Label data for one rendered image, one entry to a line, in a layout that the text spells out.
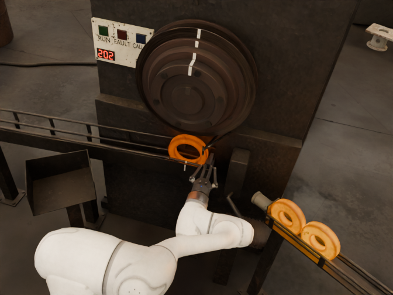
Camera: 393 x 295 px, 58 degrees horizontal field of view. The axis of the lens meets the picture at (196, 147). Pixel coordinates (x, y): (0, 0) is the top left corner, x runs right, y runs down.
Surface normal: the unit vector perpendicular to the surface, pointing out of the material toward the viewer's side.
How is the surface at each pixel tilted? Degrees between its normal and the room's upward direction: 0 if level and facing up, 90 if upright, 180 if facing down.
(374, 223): 0
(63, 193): 5
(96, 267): 33
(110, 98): 0
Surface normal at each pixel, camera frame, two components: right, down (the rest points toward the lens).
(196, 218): 0.11, -0.62
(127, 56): -0.25, 0.64
